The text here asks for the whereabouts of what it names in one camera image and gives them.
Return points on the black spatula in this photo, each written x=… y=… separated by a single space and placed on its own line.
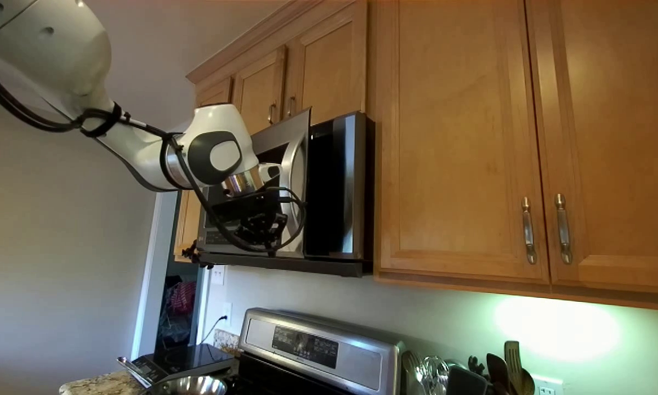
x=497 y=376

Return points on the stainless steel stove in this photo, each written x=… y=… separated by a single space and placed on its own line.
x=315 y=351

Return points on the black kitchen utensil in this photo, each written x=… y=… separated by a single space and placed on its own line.
x=527 y=382

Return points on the silver metal bowl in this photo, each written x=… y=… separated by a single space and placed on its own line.
x=189 y=385

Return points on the wide wooden cabinet door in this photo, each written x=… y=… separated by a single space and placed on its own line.
x=260 y=90

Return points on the small black object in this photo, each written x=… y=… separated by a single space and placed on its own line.
x=463 y=382

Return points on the white wall outlet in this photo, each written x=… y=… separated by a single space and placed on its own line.
x=549 y=385
x=225 y=339

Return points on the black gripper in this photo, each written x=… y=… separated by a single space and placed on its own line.
x=243 y=210

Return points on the tall wooden cabinet door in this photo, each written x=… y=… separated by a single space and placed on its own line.
x=453 y=138

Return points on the shiny glass object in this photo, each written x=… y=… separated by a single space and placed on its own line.
x=423 y=376

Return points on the stainless steel microwave door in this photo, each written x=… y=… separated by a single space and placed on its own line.
x=295 y=160

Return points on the narrow wooden cabinet door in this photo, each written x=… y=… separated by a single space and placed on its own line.
x=330 y=65

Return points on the wooden spoon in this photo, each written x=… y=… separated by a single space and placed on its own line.
x=514 y=365

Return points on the wooden cabinet door at edge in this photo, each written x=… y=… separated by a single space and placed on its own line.
x=622 y=138

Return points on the dark framed wall picture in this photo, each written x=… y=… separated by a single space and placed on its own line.
x=178 y=308

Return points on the stainless steel microwave body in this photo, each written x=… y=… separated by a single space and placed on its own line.
x=337 y=189

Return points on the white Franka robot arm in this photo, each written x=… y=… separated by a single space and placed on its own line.
x=50 y=50

